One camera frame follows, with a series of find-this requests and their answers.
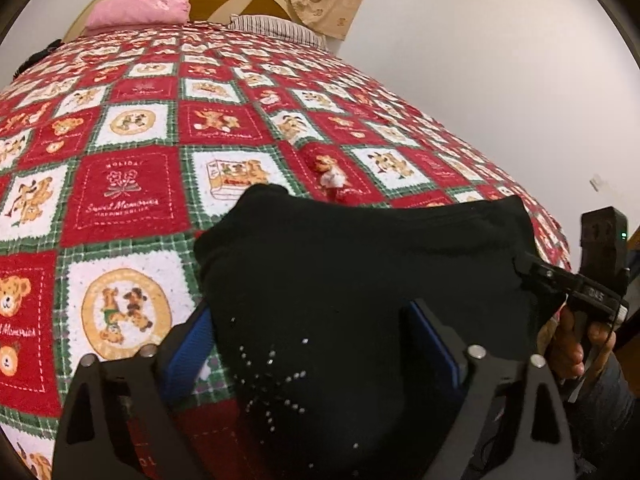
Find black pants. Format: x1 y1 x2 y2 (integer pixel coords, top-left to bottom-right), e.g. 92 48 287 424
194 184 572 479

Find person grey sleeve forearm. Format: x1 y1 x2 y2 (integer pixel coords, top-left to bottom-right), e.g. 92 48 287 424
565 356 639 479

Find person right hand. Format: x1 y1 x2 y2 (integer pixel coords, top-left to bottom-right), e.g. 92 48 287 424
546 307 616 382

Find dark wooden door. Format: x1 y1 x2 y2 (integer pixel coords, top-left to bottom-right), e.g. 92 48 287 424
626 226 640 258

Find red patchwork bear bedspread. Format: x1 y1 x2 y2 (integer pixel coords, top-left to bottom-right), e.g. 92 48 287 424
0 22 574 480

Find striped pillow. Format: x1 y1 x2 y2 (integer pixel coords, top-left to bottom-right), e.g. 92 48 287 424
227 14 328 51

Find black object at bedside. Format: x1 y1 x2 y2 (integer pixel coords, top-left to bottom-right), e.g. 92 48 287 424
13 39 64 79

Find white wall switch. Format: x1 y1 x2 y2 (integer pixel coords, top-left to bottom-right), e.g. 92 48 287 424
589 174 603 192

